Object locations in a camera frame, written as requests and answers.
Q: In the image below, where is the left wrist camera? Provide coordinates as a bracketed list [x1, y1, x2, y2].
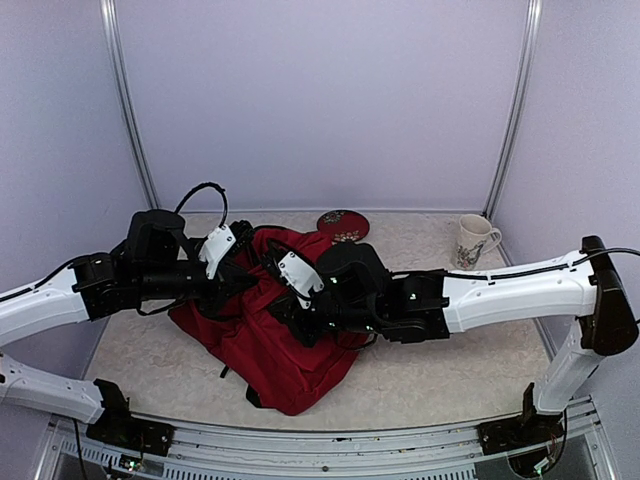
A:
[174, 181, 238, 280]

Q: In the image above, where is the red student backpack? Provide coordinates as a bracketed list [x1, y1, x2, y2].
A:
[169, 226, 369, 416]

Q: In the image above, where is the white ceramic mug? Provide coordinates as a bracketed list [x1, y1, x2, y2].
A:
[452, 214, 503, 270]

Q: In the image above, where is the right aluminium frame post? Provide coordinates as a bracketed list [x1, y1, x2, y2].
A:
[483, 0, 543, 220]

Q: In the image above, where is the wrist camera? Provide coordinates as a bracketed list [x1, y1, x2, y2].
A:
[174, 181, 238, 280]
[266, 238, 324, 310]

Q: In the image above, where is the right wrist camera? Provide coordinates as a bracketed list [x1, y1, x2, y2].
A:
[266, 238, 324, 310]

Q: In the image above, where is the aluminium front rail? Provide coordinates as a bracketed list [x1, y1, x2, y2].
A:
[34, 394, 621, 480]

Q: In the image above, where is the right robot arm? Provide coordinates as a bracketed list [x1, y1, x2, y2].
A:
[267, 236, 639, 444]

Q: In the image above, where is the aluminium frame post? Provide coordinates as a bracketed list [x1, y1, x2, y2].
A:
[100, 0, 160, 208]
[483, 0, 543, 220]

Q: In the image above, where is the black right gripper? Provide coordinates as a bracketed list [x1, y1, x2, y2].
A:
[266, 288, 384, 349]

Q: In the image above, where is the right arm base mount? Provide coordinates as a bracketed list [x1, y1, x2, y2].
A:
[477, 383, 566, 455]

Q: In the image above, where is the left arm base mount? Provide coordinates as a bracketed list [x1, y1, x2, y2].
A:
[86, 379, 175, 457]

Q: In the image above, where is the left aluminium frame post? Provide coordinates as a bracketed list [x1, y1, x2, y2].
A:
[100, 0, 160, 208]

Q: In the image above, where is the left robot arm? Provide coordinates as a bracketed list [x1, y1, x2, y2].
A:
[1, 209, 254, 445]

